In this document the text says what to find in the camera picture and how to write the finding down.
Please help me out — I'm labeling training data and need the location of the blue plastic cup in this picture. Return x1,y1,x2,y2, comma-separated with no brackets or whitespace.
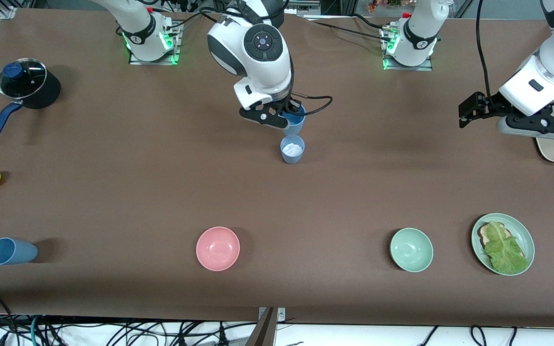
0,237,38,266
280,135,305,165
281,107,306,136

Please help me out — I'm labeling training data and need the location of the grey equipment box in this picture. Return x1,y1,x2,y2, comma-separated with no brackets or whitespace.
251,0,321,15

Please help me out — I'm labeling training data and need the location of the brown table cover sheet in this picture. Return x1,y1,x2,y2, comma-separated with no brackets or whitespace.
0,7,554,330

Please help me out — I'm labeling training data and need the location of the toasted bread slice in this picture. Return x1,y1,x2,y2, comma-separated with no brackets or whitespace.
478,222,525,260

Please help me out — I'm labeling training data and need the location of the green lettuce leaf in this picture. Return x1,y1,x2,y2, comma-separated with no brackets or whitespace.
484,221,530,274

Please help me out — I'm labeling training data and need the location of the green bowl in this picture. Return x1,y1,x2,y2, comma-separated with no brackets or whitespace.
390,227,434,273

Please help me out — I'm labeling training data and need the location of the pink bowl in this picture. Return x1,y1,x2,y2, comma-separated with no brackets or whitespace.
196,226,240,272

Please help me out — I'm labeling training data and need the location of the glass lid with blue knob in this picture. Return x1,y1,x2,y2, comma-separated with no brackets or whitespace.
0,58,48,99

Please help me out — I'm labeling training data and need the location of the metal base plate green light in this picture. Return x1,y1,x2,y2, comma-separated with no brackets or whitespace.
380,26,434,72
129,22,182,65

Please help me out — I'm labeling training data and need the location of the black cable on table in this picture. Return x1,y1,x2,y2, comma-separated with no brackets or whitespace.
306,18,386,41

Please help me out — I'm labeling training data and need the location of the metal table edge bracket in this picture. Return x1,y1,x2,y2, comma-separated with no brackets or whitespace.
258,307,287,324

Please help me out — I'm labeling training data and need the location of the dark saucepan with blue handle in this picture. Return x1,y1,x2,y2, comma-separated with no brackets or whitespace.
0,60,61,143

